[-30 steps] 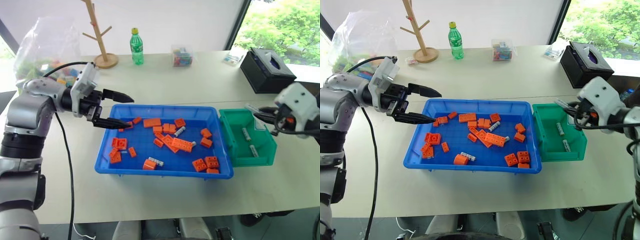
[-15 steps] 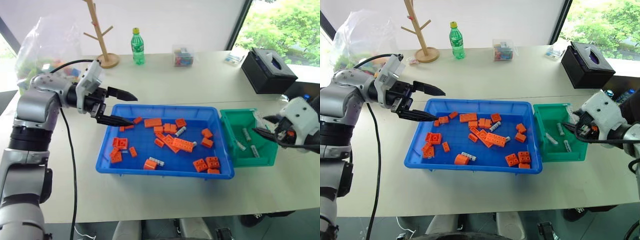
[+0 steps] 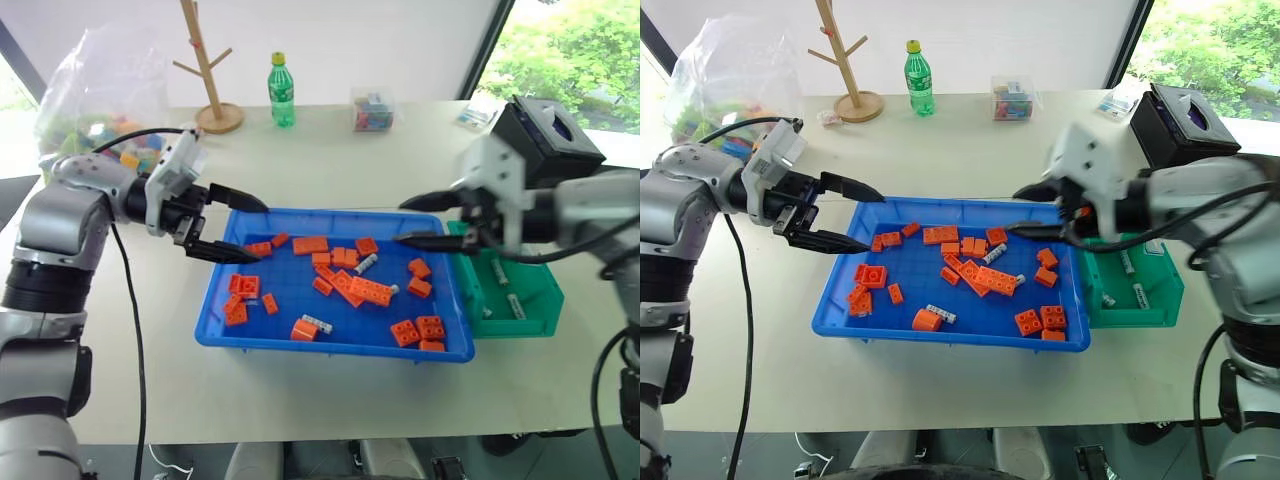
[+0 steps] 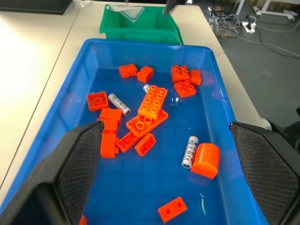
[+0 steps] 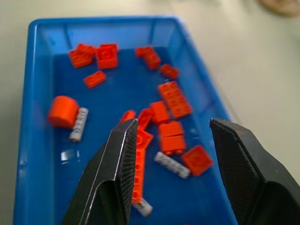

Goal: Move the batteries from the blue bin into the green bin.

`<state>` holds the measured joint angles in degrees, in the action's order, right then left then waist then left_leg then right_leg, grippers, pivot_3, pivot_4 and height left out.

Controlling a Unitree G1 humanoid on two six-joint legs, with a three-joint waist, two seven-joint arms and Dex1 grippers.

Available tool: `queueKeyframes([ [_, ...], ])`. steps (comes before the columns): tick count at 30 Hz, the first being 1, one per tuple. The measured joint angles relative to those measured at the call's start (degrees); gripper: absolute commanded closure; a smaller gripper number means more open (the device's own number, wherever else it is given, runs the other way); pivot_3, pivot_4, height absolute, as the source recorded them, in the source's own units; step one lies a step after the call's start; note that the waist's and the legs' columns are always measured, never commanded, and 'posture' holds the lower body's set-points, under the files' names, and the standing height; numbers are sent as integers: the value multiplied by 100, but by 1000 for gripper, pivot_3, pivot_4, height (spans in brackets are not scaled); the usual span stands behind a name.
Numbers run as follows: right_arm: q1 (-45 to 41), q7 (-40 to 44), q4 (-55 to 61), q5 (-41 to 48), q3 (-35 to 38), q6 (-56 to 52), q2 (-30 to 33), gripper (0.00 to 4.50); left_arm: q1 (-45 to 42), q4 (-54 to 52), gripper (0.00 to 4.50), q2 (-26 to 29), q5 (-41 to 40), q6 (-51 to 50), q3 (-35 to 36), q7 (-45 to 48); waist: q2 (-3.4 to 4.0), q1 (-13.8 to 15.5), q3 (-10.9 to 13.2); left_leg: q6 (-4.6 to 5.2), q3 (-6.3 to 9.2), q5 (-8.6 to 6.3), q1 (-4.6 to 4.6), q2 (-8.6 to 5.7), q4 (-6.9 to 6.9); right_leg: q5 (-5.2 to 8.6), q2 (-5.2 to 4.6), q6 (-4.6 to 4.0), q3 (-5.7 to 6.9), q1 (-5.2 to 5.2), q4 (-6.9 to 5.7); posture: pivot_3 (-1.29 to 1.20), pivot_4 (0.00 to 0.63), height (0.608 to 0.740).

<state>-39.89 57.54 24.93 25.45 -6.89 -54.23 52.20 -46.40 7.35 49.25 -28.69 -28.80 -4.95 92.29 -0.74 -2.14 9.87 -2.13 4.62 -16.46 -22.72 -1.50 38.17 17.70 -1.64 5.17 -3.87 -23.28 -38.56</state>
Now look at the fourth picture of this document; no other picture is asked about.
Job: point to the white power strip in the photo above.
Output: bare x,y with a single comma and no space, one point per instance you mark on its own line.
249,26

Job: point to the orange two-stud brick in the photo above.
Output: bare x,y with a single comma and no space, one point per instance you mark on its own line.
127,70

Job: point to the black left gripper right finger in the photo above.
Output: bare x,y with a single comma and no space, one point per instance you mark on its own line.
264,164

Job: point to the orange rounded block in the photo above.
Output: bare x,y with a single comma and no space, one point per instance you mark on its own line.
206,160

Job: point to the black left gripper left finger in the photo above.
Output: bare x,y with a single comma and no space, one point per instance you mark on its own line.
77,164

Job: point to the orange brick piece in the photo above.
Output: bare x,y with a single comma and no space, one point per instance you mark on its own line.
82,220

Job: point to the orange four-stud brick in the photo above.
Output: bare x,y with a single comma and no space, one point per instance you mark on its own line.
180,73
185,89

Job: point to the black flat panel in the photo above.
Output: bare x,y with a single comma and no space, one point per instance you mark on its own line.
32,5

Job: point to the white furniture leg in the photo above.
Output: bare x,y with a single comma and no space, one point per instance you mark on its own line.
280,10

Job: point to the orange flat two-stud plate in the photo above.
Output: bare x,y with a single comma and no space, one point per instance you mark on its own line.
172,209

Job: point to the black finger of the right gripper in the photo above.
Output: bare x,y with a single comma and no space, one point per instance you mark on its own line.
170,5

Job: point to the orange square brick upturned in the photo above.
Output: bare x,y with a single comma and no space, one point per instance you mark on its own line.
97,101

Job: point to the clear plastic sheet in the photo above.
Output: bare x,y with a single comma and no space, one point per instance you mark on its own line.
131,11

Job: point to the blue plastic bin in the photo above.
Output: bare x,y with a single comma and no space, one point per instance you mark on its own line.
145,178

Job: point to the green plastic bin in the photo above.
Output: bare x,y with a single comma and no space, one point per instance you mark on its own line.
138,30

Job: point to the orange narrow brick upturned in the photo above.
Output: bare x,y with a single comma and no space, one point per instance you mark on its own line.
126,141
145,144

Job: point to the orange small brick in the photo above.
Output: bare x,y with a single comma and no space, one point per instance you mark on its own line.
145,73
110,126
108,145
196,77
111,114

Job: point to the black metal frame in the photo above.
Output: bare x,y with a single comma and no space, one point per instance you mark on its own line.
222,8

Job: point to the orange eight-stud brick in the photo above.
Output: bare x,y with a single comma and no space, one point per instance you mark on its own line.
152,102

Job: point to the orange long brick upturned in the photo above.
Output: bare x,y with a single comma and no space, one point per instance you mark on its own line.
140,125

